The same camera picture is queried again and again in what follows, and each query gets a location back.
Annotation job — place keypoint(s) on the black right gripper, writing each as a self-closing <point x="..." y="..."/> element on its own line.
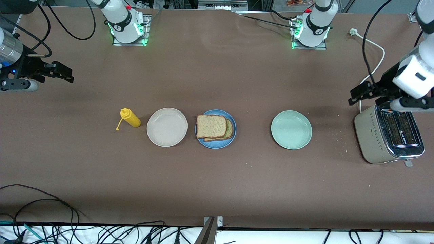
<point x="27" y="67"/>

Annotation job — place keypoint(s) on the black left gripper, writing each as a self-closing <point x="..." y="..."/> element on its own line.
<point x="384" y="82"/>

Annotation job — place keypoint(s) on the yellow squeeze bottle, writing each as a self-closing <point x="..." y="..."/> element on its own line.
<point x="130" y="118"/>

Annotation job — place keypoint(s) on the brown bread slice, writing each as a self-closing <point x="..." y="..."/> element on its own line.
<point x="230" y="130"/>
<point x="211" y="126"/>

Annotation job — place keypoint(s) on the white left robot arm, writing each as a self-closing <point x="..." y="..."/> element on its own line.
<point x="317" y="23"/>

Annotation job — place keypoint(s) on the green round plate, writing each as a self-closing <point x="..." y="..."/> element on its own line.
<point x="291" y="130"/>

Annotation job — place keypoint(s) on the beige round plate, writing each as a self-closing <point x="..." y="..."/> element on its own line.
<point x="166" y="127"/>

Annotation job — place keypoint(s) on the blue round plate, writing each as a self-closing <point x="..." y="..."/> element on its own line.
<point x="217" y="144"/>

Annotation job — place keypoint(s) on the beige chrome toaster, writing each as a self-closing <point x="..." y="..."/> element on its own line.
<point x="369" y="135"/>

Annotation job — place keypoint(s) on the orange packaged item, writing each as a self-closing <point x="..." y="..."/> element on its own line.
<point x="298" y="2"/>

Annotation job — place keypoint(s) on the grey metal box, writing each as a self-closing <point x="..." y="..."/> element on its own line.
<point x="222" y="5"/>

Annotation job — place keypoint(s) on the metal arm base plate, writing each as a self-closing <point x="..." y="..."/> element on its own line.
<point x="308" y="48"/>
<point x="129" y="44"/>

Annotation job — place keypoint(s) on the aluminium frame profile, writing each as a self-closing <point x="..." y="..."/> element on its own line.
<point x="412" y="17"/>

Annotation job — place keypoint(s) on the aluminium table bracket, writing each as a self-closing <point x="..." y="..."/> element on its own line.
<point x="208" y="234"/>

